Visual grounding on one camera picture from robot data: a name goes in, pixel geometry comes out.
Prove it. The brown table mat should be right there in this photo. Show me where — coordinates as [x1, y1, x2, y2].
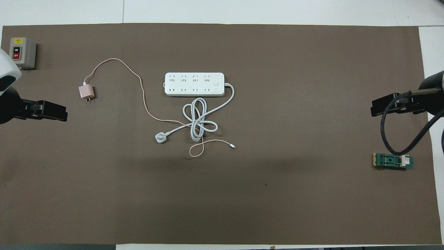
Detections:
[0, 23, 442, 245]

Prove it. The pink charging cable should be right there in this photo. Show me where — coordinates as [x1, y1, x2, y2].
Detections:
[83, 58, 237, 158]

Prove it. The white power cord with plug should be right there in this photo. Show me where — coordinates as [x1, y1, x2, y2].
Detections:
[155, 83, 235, 144]

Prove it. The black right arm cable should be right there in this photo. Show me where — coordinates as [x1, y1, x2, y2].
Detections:
[381, 89, 444, 156]

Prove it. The pink charger adapter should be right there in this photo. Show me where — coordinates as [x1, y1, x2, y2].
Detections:
[78, 82, 96, 103]

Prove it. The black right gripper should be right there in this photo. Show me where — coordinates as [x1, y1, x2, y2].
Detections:
[370, 92, 428, 117]

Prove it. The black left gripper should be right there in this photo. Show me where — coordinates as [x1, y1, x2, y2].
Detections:
[19, 99, 68, 122]

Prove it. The grey on-off switch box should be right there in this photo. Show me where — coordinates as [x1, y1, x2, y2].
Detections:
[9, 37, 37, 70]

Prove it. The white power strip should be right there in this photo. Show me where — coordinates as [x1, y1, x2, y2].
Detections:
[164, 72, 225, 97]

